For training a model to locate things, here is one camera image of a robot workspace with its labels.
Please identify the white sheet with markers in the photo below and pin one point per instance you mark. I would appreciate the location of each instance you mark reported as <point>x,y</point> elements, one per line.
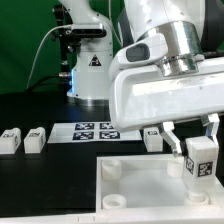
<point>89,132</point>

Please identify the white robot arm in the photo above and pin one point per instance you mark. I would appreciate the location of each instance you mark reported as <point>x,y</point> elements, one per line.
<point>192,29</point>

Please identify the white square tabletop part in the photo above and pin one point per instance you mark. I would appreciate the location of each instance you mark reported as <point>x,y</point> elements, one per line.
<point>153,189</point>

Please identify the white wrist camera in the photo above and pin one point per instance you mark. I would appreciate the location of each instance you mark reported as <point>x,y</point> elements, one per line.
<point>141,53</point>

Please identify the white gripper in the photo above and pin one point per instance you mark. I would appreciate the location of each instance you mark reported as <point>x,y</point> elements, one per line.
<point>142,97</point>

